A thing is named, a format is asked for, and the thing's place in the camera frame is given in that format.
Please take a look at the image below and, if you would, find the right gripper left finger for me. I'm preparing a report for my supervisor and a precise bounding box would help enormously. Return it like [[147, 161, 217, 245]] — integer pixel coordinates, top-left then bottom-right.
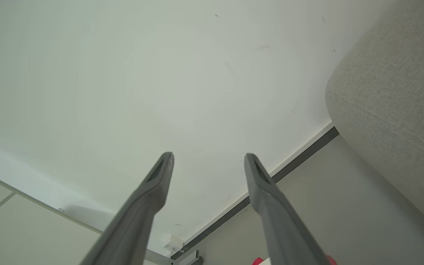
[[80, 152, 175, 265]]

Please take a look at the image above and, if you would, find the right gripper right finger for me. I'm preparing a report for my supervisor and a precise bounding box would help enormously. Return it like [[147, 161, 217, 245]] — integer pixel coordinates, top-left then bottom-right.
[[244, 153, 331, 265]]

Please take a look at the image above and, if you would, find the red fleece garment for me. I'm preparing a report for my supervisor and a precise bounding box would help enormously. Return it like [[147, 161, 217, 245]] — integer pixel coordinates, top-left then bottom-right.
[[252, 255, 337, 265]]

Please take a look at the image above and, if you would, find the small white paper tag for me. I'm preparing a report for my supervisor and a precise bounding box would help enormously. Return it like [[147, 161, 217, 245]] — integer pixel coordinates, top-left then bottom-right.
[[163, 235, 185, 254]]

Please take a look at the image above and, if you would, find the beige fabric sofa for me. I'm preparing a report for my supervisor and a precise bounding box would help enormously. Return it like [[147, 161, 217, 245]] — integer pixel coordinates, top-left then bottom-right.
[[325, 0, 424, 236]]

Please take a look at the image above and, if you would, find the white partition panel metal frame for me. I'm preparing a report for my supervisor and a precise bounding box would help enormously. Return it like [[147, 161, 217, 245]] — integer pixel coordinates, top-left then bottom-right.
[[0, 167, 204, 265]]

